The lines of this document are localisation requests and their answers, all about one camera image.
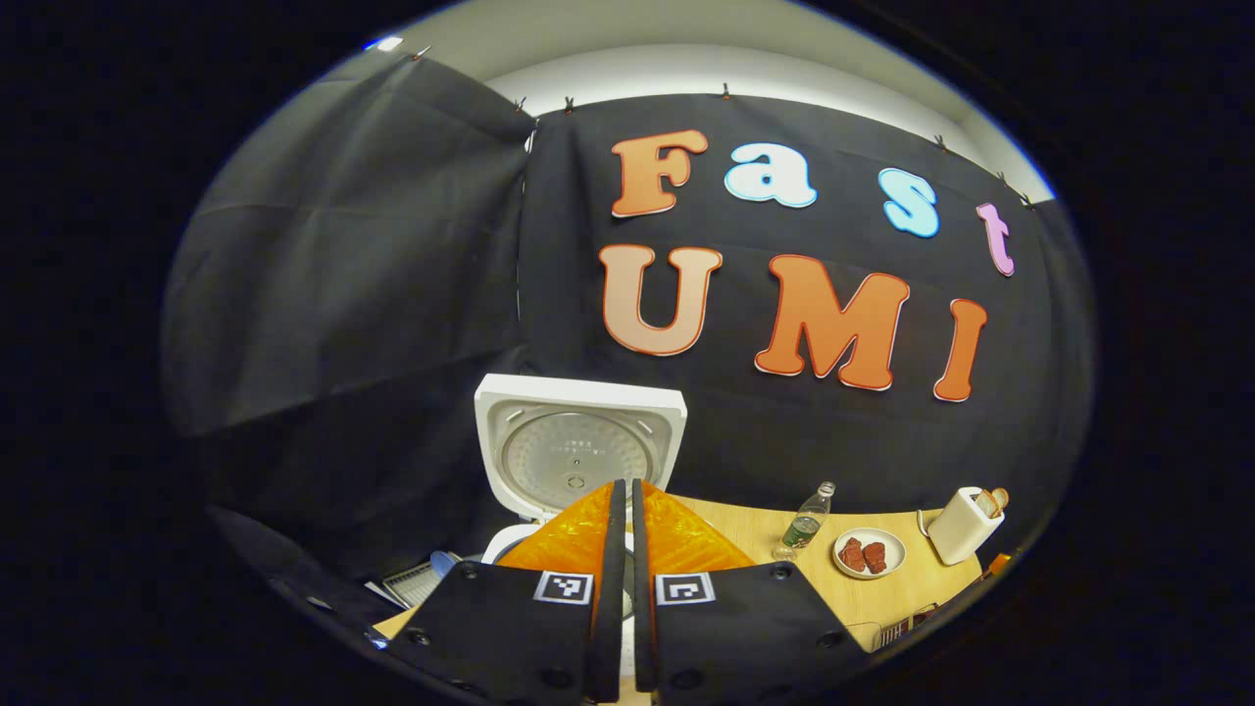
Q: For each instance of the clear plastic water bottle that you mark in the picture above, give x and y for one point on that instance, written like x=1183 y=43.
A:
x=802 y=529

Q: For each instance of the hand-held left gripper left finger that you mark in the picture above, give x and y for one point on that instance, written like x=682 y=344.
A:
x=510 y=637

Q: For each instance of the ceiling light panel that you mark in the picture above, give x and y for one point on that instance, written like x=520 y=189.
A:
x=384 y=43

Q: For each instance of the black backdrop cloth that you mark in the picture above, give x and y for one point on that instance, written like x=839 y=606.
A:
x=784 y=441

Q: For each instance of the bread slice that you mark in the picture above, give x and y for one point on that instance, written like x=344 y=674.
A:
x=983 y=503
x=999 y=498

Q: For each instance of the white oval plate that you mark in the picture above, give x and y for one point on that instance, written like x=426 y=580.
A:
x=887 y=564

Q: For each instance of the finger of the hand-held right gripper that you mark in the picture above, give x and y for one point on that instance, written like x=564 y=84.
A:
x=999 y=565

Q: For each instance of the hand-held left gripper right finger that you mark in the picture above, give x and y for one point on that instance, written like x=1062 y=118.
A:
x=735 y=637

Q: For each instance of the red meat piece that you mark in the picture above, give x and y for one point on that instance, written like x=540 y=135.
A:
x=876 y=557
x=852 y=555

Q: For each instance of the blue round object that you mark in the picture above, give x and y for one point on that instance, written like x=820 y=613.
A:
x=443 y=562

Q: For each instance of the white toaster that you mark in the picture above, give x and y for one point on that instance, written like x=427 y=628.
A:
x=961 y=534

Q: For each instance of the white rice cooker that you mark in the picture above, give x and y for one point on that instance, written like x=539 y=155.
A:
x=578 y=390

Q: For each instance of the grey slatted object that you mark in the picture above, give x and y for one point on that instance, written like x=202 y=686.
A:
x=410 y=584

